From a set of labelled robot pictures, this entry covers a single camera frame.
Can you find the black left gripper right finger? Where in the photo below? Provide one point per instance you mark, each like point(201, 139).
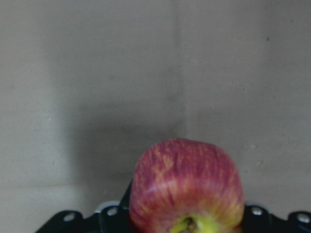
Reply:
point(257, 219)

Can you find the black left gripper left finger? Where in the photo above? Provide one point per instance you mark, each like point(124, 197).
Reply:
point(110, 217)

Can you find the yellow-red apple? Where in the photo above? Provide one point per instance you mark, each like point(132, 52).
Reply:
point(185, 186)

